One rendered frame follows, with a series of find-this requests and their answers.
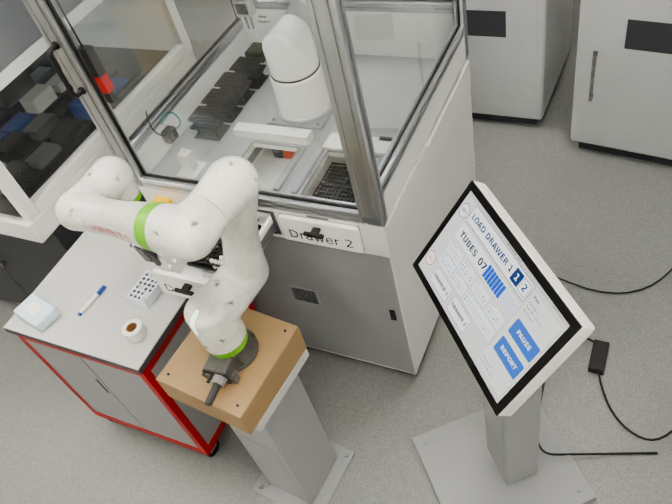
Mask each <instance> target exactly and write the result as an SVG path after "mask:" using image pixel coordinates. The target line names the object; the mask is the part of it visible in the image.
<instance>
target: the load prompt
mask: <svg viewBox="0 0 672 504"><path fill-rule="evenodd" d="M466 221H467V223H468V224H469V226H470V227H471V228H472V230H473V231H474V233H475V234H476V236H477V237H478V239H479V240H480V242H481V243H482V244H483V246H484V247H485V249H486V250H487V252H488V253H489V255H490V256H491V258H492V259H493V260H494V262H495V263H496V265H497V266H498V268H499V269H500V271H501V272H502V274H503V275H504V276H505V278H506V279H507V281H508V282H509V284H510V285H511V287H512V288H513V290H514V291H515V293H516V294H517V295H518V297H519V298H520V300H521V301H522V303H523V302H524V300H525V299H526V298H527V297H528V296H529V295H530V293H531V292H532V291H533V290H534V289H535V288H536V286H535V284H534V283H533V282H532V280H531V279H530V278H529V276H528V275H527V273H526V272H525V271H524V269H523V268H522V266H521V265H520V264H519V262H518V261H517V260H516V258H515V257H514V255H513V254H512V253H511V251H510V250H509V248H508V247H507V246H506V244H505V243H504V242H503V240H502V239H501V237H500V236H499V235H498V233H497V232H496V231H495V229H494V228H493V226H492V225H491V224H490V222H489V221H488V219H487V218H486V217H485V215H484V214H483V213H482V211H481V210H480V208H479V207H478V206H477V205H476V207H475V208H474V210H473V211H472V212H471V214H470V215H469V216H468V218H467V219H466Z"/></svg>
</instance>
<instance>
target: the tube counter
mask: <svg viewBox="0 0 672 504"><path fill-rule="evenodd" d="M474 266H475V268H476V269H477V271H478V272H479V274H480V275H481V277H482V278H483V280H484V281H485V283H486V284H487V286H488V288H489V289H490V291H491V292H492V294H493V295H494V297H495V298H496V300H497V301H498V303H499V304H500V306H501V307H502V309H503V311H504V312H505V314H506V315H507V317H508V318H510V317H511V316H512V314H513V313H514V312H515V311H516V310H517V309H518V307H519V306H520V305H519V304H518V302H517V301H516V299H515V298H514V296H513V295H512V293H511V292H510V290H509V289H508V287H507V286H506V284H505V283H504V282H503V280H502V279H501V277H500V276H499V274H498V273H497V271H496V270H495V268H494V267H493V265H492V264H491V262H490V261H489V259H488V258H487V257H486V255H485V254H484V252H483V254H482V255H481V256H480V258H479V259H478V260H477V261H476V263H475V264H474Z"/></svg>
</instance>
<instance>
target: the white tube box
mask: <svg viewBox="0 0 672 504"><path fill-rule="evenodd" d="M149 272H151V271H147V270H146V271H145V272H144V274H143V275H142V276H141V278H140V279H139V280H138V281H137V283H136V284H135V285H134V286H133V288H132V289H131V290H130V292H129V293H128V294H127V295H126V298H127V300H128V301H129V302H130V303H131V304H134V305H137V306H141V307H144V308H147V309H149V307H150V306H151V305H152V303H153V302H154V301H155V299H156V298H157V297H158V295H159V294H160V293H161V291H162V289H161V287H160V286H159V284H158V283H157V281H156V280H155V278H154V276H152V277H150V276H149V275H148V273H149ZM139 284H142V286H143V289H140V288H139ZM144 291H147V292H148V294H149V295H148V296H146V295H145V294H144ZM141 295H144V297H145V300H142V299H141V298H140V296H141Z"/></svg>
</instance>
